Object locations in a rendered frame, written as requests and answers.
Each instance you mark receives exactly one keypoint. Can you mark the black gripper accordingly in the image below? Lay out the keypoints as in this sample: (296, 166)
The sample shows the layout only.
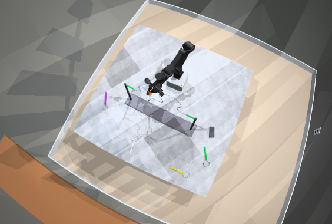
(151, 86)

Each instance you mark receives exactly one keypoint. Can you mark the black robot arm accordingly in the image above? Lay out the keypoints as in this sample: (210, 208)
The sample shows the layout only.
(175, 68)

